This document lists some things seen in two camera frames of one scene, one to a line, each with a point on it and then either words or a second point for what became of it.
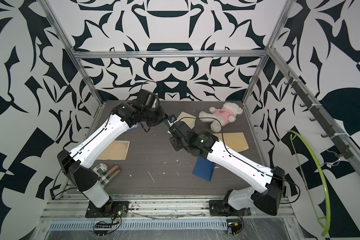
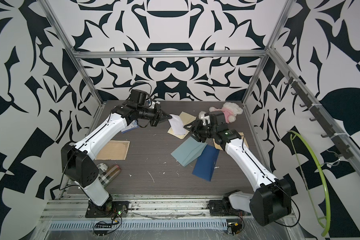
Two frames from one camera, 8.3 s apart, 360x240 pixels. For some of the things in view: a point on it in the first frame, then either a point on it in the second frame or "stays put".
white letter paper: (127, 128) stays put
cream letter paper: (117, 150) stays put
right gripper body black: (176, 144) → (202, 132)
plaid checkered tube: (109, 176) stays put
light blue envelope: (167, 124) → (188, 151)
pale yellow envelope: (187, 118) stays put
